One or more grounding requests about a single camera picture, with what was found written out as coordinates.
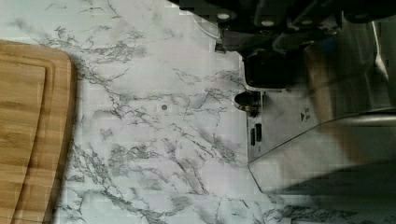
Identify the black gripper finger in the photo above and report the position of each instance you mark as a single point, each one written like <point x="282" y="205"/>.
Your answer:
<point x="270" y="69"/>

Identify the bamboo cutting board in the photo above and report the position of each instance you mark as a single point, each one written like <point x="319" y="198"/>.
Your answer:
<point x="38" y="102"/>

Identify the black toaster lever knob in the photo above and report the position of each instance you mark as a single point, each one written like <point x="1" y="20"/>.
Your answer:
<point x="248" y="101"/>

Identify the silver two-slot toaster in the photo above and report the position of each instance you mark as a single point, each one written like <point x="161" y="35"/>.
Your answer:
<point x="332" y="132"/>

